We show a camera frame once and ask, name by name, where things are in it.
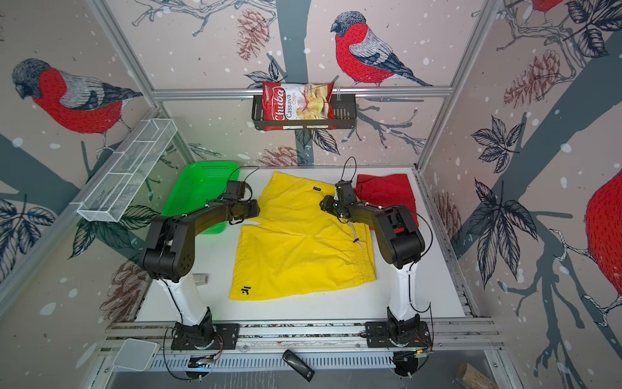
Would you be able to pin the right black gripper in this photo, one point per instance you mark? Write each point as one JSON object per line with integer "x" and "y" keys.
{"x": 325, "y": 204}

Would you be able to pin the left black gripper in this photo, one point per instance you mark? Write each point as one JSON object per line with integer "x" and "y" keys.
{"x": 255, "y": 209}

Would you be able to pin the red shorts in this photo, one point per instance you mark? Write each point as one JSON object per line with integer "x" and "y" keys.
{"x": 386, "y": 191}

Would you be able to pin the yellow shorts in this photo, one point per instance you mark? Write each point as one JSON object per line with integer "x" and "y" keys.
{"x": 294, "y": 248}

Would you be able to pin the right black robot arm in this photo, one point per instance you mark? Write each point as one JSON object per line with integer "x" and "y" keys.
{"x": 400, "y": 243}

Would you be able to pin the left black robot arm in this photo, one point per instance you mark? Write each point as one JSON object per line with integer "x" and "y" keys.
{"x": 169, "y": 254}

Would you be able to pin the green plastic tray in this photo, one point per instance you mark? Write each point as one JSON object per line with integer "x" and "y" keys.
{"x": 200, "y": 184}

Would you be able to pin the red cassava chips bag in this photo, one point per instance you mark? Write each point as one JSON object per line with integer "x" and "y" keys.
{"x": 297, "y": 101}

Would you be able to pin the black remote-like device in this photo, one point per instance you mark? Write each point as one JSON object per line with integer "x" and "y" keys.
{"x": 298, "y": 365}

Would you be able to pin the white square pad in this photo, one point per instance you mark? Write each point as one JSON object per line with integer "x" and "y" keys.
{"x": 136, "y": 355}

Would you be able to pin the wooden block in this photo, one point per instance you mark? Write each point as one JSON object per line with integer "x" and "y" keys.
{"x": 470, "y": 378}

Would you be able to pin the black wall basket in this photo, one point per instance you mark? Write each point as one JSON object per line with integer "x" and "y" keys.
{"x": 344, "y": 109}

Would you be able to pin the white wire mesh basket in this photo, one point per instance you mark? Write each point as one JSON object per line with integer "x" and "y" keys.
{"x": 113, "y": 194}

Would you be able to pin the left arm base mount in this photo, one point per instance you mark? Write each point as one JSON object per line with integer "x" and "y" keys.
{"x": 205, "y": 336}

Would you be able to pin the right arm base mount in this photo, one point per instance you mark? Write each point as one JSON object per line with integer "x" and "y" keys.
{"x": 394, "y": 333}

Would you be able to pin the aluminium rail base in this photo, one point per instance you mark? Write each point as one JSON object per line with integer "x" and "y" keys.
{"x": 319, "y": 343}

